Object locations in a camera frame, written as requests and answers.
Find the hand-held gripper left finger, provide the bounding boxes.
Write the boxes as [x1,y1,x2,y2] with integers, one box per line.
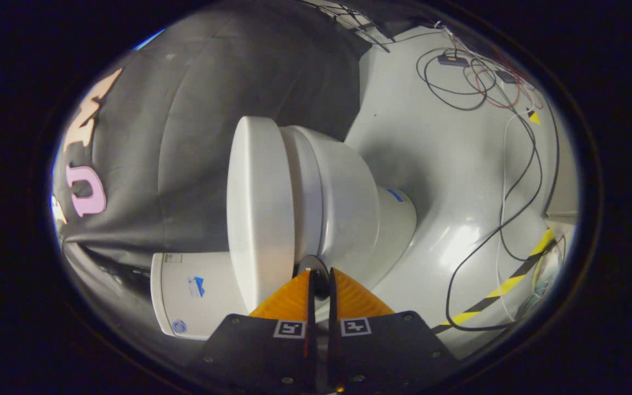
[189,268,317,395]

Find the white toilet lid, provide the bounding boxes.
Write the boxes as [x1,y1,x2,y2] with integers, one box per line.
[227,116,332,314]

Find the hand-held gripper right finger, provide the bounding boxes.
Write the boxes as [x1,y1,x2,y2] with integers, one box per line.
[326,267,460,394]

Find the thin red cable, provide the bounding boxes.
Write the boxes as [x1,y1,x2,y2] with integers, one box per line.
[448,33,545,110]

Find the long black cable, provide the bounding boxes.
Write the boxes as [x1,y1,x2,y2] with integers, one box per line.
[416,47,562,332]

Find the white ceramic toilet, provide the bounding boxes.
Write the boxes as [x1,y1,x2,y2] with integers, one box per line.
[150,125,419,341]

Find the white toilet tank cover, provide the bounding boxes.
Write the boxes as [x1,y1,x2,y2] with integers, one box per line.
[150,252,167,336]

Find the black backdrop cloth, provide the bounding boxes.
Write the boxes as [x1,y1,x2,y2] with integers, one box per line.
[52,3,376,352]

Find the yellow black floor tape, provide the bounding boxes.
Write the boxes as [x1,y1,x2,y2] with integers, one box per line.
[430,227,557,336]

